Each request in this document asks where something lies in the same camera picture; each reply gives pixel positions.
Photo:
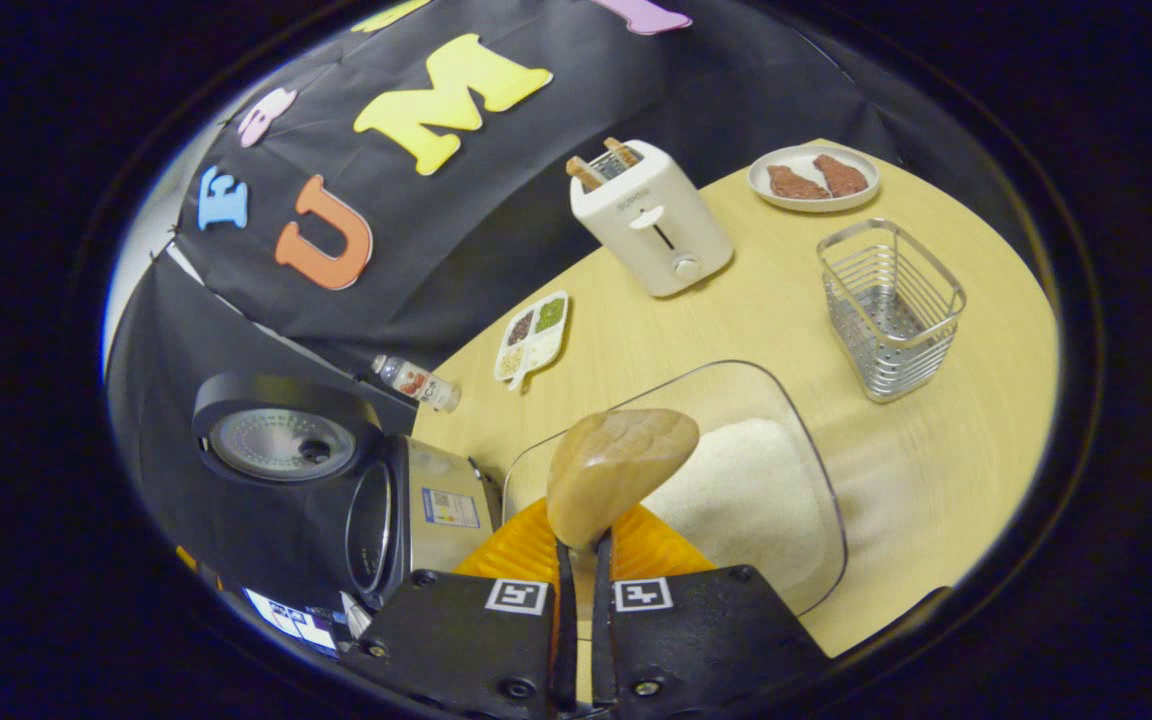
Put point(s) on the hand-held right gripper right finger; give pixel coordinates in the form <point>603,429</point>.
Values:
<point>706,640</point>

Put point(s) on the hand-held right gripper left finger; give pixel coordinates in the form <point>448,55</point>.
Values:
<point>456,640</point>

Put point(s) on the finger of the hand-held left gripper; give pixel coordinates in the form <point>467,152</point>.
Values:
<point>187,558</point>

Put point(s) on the white rice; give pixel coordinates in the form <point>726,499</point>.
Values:
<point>746,490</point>

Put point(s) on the dark grey rice cooker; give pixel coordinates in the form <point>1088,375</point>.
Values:
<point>436,470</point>

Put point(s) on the wooden spoon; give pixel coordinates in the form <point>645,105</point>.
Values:
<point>616,460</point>

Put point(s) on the white and blue panel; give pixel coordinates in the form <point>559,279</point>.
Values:
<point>296,622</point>

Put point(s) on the clear glass dish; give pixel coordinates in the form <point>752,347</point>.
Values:
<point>726,385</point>

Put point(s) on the small clear bottle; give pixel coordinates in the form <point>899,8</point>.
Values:
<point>416,382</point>

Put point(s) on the white sectioned seasoning dish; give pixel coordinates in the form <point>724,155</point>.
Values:
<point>536,340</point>

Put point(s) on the white toaster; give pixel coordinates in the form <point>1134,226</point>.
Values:
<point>646,235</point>

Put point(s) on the black backdrop cloth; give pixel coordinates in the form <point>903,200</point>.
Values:
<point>496,230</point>

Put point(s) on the white round plate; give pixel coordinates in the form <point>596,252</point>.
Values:
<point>816,203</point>

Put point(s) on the brown meat piece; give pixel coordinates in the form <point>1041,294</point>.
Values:
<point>841,175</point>
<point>796,184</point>

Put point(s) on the toasted bread slice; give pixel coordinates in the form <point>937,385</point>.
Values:
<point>623,152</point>
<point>584,173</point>

